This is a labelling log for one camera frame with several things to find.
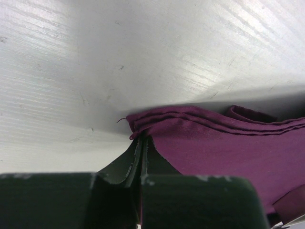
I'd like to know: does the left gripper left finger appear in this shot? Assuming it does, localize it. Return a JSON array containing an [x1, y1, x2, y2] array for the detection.
[[98, 138, 142, 185]]

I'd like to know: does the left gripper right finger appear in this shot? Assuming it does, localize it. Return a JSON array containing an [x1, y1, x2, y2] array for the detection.
[[141, 136, 182, 177]]

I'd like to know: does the purple surgical cloth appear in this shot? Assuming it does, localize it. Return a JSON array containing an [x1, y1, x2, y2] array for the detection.
[[126, 105, 305, 224]]

